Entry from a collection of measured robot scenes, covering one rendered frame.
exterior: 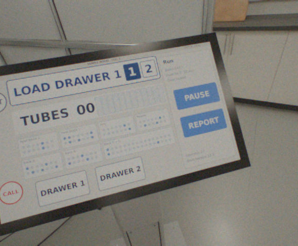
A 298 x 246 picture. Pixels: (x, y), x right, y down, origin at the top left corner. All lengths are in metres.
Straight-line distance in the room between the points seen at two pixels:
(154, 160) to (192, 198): 1.16
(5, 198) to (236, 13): 2.47
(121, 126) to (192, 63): 0.21
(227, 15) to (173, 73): 2.16
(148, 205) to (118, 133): 0.33
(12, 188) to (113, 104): 0.24
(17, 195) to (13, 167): 0.05
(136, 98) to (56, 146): 0.18
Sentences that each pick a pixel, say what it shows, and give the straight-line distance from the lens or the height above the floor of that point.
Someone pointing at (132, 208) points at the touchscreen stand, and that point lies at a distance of 0.64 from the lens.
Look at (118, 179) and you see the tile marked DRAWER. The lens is 0.39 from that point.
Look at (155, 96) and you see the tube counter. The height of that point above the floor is 1.11.
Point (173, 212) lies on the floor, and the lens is 1.47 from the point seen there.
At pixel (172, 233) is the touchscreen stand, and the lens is 1.37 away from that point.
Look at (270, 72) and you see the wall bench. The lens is 2.42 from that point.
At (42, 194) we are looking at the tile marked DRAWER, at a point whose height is 1.00.
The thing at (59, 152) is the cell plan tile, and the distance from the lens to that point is 0.40.
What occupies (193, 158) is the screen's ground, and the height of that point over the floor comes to 1.00.
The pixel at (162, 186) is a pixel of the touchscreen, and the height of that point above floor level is 0.97.
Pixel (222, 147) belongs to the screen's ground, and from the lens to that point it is 0.43.
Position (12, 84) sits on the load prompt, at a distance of 0.45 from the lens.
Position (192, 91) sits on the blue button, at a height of 1.10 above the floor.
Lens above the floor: 1.29
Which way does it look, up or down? 36 degrees down
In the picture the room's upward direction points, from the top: 7 degrees counter-clockwise
